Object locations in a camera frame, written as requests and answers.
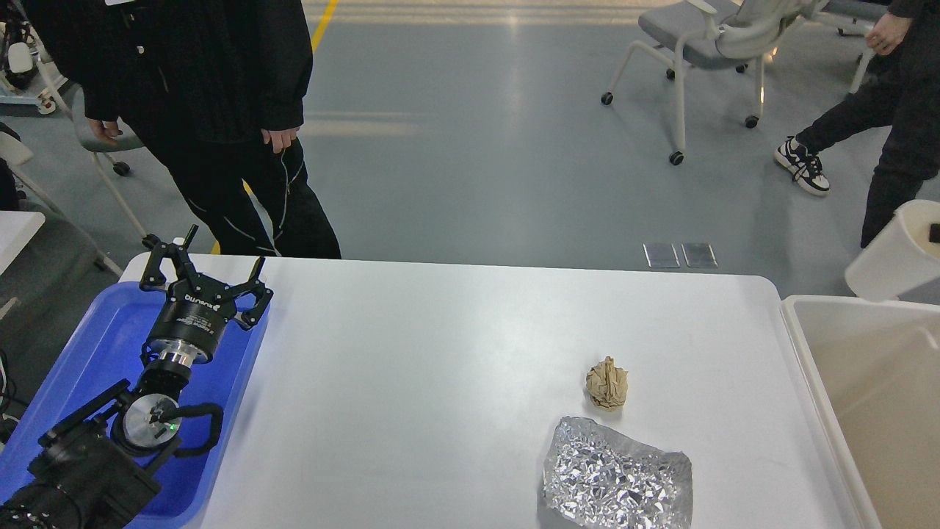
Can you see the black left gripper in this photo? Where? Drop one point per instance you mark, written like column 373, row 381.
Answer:
column 192, row 320

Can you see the white paper cup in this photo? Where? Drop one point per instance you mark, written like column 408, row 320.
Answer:
column 900, row 258

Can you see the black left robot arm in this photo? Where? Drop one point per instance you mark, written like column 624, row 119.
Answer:
column 130, row 426

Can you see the beige plastic bin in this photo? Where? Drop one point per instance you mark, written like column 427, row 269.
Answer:
column 873, row 372

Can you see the grey chair on left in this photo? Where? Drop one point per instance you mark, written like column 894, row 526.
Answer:
column 98, row 148

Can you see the white side table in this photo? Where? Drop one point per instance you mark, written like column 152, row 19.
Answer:
column 17, row 229

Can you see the person in black clothes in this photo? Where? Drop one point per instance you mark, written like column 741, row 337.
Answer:
column 214, row 90

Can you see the right metal floor plate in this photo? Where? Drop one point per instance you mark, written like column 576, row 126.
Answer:
column 699, row 255

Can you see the metal floor plate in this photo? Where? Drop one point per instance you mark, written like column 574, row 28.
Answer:
column 699, row 255
column 661, row 256

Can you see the left metal floor plate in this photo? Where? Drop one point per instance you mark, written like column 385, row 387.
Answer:
column 661, row 256

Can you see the white wheeled equipment base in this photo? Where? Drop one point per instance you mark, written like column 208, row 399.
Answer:
column 22, row 83

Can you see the grey chair on right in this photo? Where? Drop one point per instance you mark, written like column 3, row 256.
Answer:
column 713, row 36

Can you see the crumpled brown paper ball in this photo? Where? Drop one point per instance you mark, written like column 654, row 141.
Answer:
column 607, row 385

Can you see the crumpled aluminium foil sheet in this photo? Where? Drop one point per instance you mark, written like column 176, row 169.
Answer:
column 597, row 477

